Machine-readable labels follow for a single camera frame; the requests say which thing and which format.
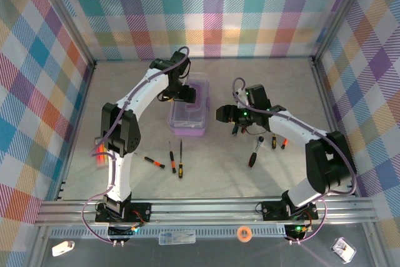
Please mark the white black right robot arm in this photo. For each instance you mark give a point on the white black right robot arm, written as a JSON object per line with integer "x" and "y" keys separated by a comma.
{"x": 293, "y": 129}

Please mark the black controller board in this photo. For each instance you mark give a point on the black controller board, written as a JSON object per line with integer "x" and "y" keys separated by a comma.
{"x": 293, "y": 231}
{"x": 120, "y": 232}

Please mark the aluminium left corner post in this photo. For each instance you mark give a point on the aluminium left corner post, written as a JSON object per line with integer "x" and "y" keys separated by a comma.
{"x": 64, "y": 17}

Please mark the small white plastic object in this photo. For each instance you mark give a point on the small white plastic object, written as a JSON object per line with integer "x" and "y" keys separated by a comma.
{"x": 62, "y": 247}

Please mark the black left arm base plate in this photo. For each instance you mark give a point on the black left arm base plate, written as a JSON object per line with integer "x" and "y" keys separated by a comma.
{"x": 142, "y": 210}

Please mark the black left controller board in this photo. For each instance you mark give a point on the black left controller board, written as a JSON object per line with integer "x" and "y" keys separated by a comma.
{"x": 120, "y": 232}

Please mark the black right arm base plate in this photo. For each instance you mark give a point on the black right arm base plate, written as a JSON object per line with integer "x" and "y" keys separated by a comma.
{"x": 272, "y": 210}

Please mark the aluminium right side rail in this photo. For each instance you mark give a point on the aluminium right side rail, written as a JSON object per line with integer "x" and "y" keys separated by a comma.
{"x": 332, "y": 123}

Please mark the aluminium corner post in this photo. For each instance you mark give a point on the aluminium corner post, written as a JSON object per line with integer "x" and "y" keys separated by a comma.
{"x": 64, "y": 17}
{"x": 340, "y": 13}

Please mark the purple toolbox with clear lid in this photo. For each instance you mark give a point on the purple toolbox with clear lid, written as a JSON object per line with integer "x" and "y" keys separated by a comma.
{"x": 187, "y": 120}

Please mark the long orange black screwdriver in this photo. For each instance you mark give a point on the long orange black screwdriver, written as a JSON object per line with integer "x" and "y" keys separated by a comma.
{"x": 172, "y": 160}

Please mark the clear plastic label plate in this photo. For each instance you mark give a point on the clear plastic label plate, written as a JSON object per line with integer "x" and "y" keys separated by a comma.
{"x": 177, "y": 237}

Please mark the pack of coloured highlighters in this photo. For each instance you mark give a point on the pack of coloured highlighters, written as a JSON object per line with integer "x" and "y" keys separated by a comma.
{"x": 100, "y": 157}

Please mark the small orange black screwdriver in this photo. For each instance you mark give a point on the small orange black screwdriver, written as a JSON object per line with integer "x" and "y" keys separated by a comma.
{"x": 155, "y": 162}
{"x": 283, "y": 145}

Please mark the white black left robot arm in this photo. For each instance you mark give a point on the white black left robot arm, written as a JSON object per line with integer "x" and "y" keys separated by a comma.
{"x": 120, "y": 170}

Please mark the orange tape roll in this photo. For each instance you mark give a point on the orange tape roll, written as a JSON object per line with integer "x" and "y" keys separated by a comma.
{"x": 244, "y": 233}

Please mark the small clear plastic case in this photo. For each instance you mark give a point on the small clear plastic case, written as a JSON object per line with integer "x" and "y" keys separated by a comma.
{"x": 343, "y": 249}

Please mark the black right controller board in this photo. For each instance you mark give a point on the black right controller board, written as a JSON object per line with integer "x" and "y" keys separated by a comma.
{"x": 293, "y": 231}

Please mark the aluminium right corner post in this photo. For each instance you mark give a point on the aluminium right corner post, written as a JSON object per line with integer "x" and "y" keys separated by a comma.
{"x": 340, "y": 13}

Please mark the aluminium left side rail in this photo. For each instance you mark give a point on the aluminium left side rail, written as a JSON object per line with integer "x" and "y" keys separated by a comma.
{"x": 76, "y": 126}

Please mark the aluminium mounting rail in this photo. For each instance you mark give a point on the aluminium mounting rail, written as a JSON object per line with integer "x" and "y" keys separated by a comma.
{"x": 203, "y": 210}

